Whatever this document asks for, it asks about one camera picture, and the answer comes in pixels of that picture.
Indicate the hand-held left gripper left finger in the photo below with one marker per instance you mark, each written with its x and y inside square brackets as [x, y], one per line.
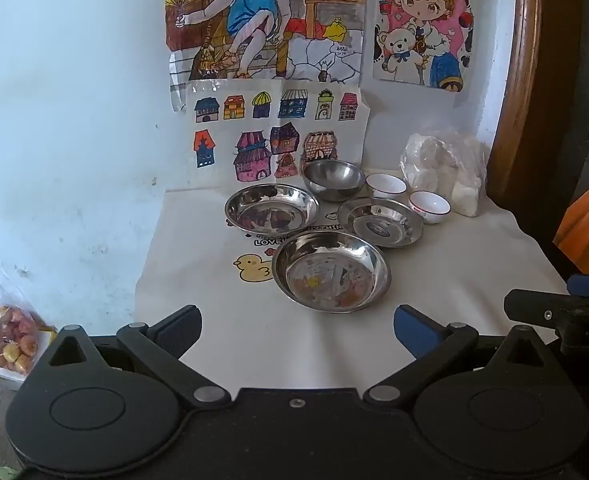
[179, 332]

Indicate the coloured drawing child with fan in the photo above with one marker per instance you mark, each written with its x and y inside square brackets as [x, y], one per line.
[254, 15]

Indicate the labelled stainless steel plate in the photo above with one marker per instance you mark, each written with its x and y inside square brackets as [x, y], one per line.
[382, 225]

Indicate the coloured drawing of houses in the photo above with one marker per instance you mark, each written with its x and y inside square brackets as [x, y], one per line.
[274, 130]

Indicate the clear plastic bag white contents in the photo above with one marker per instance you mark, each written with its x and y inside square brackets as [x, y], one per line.
[449, 170]

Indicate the deep stainless steel bowl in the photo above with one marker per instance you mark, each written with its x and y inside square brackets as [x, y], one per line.
[334, 180]

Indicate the white cloth with duck print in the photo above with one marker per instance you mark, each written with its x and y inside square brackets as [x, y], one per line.
[449, 280]

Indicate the orange printed board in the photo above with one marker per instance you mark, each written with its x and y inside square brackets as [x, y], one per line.
[586, 230]

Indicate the clear bag of orange snacks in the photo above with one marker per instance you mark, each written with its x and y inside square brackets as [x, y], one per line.
[14, 335]

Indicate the brown wooden frame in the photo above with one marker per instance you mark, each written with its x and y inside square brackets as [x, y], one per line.
[516, 85]

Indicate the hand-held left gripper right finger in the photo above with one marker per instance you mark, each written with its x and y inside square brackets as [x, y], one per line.
[414, 332]

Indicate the large stainless steel plate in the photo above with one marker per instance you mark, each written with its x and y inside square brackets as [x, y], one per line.
[329, 275]

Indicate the white red-rimmed ceramic bowl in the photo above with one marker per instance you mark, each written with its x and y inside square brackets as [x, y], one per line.
[429, 207]
[385, 186]

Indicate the coloured drawing girl with teddy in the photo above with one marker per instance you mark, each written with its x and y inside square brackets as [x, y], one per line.
[424, 25]

